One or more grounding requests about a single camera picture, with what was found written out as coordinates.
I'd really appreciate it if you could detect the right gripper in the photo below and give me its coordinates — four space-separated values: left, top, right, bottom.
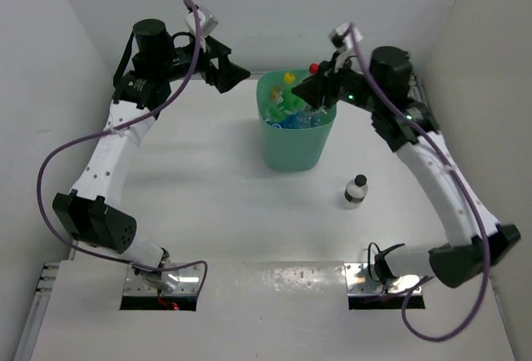
293 50 383 112

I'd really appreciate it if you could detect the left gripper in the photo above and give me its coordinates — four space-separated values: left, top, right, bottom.
155 32 248 92

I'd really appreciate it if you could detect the red cap red label bottle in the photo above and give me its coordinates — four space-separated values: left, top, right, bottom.
308 63 319 75

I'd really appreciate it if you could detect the green plastic bottle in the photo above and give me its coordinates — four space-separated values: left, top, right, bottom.
266 90 306 122

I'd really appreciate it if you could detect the yellow cap orange label bottle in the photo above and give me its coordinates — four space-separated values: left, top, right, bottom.
269 72 296 101

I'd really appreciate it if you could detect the black cap small bottle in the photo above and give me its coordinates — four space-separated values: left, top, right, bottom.
344 174 368 208

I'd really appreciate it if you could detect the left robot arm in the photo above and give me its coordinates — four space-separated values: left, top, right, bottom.
52 12 250 280

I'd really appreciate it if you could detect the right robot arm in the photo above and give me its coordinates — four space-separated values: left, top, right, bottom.
292 46 520 288

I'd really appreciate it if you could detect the green plastic bin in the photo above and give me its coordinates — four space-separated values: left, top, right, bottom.
256 69 337 171

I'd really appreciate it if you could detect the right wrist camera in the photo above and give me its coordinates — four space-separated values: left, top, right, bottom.
328 22 363 56

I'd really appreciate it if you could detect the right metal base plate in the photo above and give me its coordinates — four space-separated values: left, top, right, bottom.
344 262 421 298

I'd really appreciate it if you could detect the metal base plate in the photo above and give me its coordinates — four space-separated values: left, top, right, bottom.
123 266 200 297
344 262 421 298

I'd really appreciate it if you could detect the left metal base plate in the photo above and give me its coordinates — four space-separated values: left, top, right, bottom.
123 266 200 297

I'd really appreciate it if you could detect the red wire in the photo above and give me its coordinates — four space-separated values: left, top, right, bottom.
156 292 180 311

